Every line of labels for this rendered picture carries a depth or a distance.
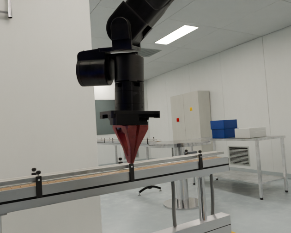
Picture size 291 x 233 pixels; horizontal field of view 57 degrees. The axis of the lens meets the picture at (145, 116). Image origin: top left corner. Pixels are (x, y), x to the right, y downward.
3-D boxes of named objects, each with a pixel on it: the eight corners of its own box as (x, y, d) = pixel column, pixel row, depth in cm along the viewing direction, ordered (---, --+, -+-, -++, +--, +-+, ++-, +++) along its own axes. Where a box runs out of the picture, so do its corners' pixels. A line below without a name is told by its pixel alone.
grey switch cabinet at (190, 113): (202, 171, 676) (196, 90, 686) (174, 167, 780) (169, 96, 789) (215, 168, 698) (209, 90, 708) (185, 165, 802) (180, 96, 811)
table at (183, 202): (176, 219, 336) (171, 144, 340) (140, 203, 417) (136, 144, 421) (229, 204, 383) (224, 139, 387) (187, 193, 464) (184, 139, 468)
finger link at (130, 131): (112, 162, 53) (111, 114, 54) (143, 159, 57) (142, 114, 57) (127, 167, 47) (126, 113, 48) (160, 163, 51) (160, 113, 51)
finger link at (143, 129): (100, 163, 52) (100, 114, 52) (133, 160, 56) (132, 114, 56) (114, 168, 46) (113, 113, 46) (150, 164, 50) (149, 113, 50)
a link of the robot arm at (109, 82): (128, 15, 45) (139, 22, 54) (66, 21, 48) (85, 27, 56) (133, 86, 48) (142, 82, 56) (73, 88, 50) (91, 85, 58)
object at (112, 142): (162, 146, 455) (162, 137, 456) (155, 147, 447) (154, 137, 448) (92, 143, 765) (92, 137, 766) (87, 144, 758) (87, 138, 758)
